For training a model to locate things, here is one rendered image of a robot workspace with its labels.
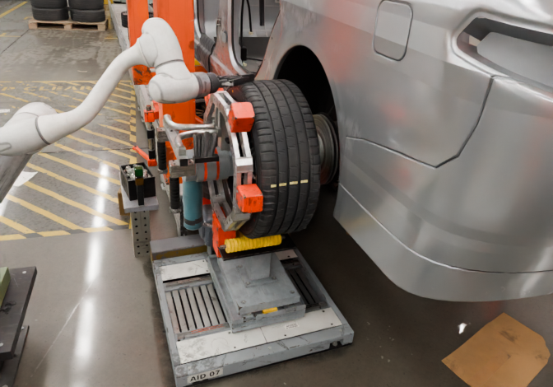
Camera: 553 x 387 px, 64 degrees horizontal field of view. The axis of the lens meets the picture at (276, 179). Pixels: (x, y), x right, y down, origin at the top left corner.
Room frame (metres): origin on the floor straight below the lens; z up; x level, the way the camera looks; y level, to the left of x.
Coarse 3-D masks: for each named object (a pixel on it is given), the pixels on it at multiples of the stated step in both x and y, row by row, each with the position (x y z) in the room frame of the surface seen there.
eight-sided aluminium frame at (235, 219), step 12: (216, 96) 1.70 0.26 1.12; (228, 96) 1.71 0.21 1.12; (228, 108) 1.57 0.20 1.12; (204, 120) 1.89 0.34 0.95; (228, 132) 1.53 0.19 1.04; (240, 132) 1.53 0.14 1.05; (252, 156) 1.46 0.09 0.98; (240, 168) 1.42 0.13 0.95; (252, 168) 1.44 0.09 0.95; (216, 180) 1.85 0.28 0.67; (240, 180) 1.42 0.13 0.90; (216, 204) 1.72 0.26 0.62; (228, 204) 1.72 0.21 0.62; (216, 216) 1.68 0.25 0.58; (228, 216) 1.51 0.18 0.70; (240, 216) 1.43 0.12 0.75; (228, 228) 1.52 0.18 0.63
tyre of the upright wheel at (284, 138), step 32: (256, 96) 1.61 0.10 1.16; (288, 96) 1.65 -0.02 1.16; (256, 128) 1.50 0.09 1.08; (288, 128) 1.52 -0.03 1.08; (256, 160) 1.48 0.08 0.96; (288, 160) 1.46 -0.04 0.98; (320, 160) 1.51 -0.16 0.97; (288, 192) 1.44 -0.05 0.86; (256, 224) 1.44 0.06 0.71; (288, 224) 1.48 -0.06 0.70
